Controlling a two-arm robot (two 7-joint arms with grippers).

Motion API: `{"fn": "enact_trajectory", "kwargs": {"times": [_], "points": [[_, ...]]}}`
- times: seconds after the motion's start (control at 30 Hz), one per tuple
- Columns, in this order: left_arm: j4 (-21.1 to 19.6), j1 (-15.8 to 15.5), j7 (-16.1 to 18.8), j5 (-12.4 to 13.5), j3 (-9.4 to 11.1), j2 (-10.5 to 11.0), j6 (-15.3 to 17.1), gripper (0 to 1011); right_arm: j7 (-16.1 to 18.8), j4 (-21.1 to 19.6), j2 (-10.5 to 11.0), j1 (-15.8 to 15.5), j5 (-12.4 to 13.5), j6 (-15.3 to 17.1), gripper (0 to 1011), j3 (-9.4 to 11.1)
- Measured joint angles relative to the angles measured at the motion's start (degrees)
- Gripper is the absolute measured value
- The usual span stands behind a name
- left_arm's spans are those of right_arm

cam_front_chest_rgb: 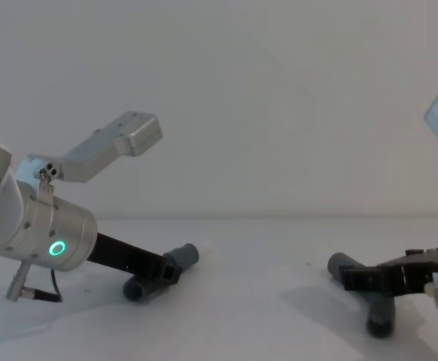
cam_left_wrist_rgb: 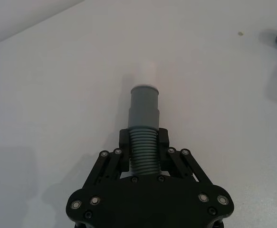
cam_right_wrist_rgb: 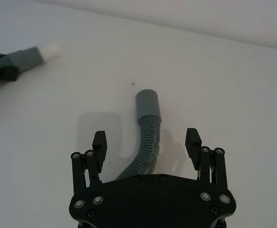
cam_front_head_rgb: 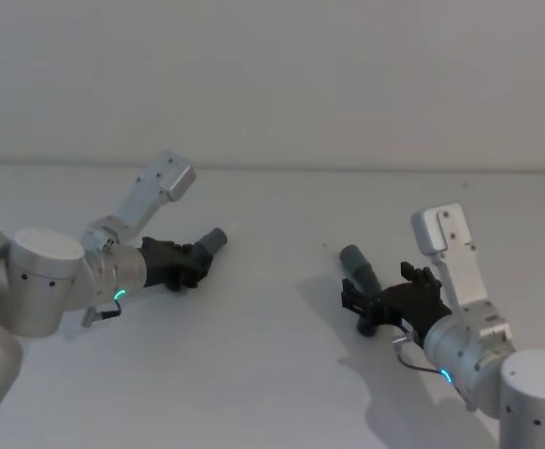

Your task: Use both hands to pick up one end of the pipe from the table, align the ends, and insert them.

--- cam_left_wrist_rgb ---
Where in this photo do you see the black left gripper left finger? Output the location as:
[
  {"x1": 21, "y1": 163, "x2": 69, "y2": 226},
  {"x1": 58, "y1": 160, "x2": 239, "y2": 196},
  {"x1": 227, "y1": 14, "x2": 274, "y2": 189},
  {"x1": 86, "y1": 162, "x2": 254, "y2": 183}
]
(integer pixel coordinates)
[{"x1": 90, "y1": 129, "x2": 132, "y2": 190}]

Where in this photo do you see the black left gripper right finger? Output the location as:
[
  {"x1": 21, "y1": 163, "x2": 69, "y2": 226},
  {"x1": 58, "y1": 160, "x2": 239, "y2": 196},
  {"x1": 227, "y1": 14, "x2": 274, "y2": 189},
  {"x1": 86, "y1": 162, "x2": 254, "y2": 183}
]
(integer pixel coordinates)
[{"x1": 156, "y1": 127, "x2": 202, "y2": 185}]

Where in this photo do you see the grey threaded bottle stopper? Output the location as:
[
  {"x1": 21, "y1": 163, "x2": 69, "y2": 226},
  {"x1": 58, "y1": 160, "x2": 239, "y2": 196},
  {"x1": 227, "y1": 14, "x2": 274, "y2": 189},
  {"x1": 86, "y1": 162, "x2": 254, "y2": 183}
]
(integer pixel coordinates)
[{"x1": 128, "y1": 83, "x2": 163, "y2": 178}]

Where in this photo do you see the white table cloth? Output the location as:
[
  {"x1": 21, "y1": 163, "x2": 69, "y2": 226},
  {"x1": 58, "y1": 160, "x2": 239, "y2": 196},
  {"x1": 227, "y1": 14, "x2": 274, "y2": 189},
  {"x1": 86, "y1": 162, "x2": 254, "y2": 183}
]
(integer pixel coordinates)
[{"x1": 0, "y1": 0, "x2": 277, "y2": 228}]

